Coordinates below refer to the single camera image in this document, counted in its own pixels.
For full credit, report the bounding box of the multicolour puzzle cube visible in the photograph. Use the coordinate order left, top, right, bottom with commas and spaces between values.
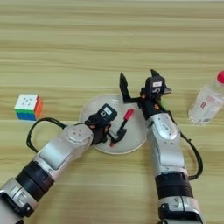
14, 94, 44, 122

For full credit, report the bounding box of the green rectangular block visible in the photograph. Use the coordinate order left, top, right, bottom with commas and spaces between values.
158, 99, 168, 113

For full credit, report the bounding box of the clear bottle with red cap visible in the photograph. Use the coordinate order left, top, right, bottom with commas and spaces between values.
187, 70, 224, 126

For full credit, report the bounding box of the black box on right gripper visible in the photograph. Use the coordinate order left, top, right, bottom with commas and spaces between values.
144, 75, 166, 95

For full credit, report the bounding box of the round white plate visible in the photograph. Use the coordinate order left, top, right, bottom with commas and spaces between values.
79, 93, 148, 156

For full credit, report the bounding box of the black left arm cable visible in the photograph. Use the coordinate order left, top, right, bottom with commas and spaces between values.
25, 116, 69, 154

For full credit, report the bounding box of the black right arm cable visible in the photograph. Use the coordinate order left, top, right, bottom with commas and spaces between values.
163, 108, 204, 180

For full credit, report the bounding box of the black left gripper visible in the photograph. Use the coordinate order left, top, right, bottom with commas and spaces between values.
84, 113, 128, 146

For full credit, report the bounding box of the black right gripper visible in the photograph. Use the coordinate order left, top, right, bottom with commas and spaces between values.
119, 68, 173, 121

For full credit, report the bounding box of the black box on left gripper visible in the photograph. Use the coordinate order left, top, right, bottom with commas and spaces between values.
96, 102, 118, 123

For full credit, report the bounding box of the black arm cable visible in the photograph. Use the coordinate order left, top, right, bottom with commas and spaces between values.
25, 116, 69, 154
163, 108, 204, 180

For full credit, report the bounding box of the red and black marker pen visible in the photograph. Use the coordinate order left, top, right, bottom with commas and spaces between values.
109, 108, 136, 148

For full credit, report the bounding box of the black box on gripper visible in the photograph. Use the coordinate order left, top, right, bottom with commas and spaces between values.
144, 75, 166, 95
96, 102, 118, 123

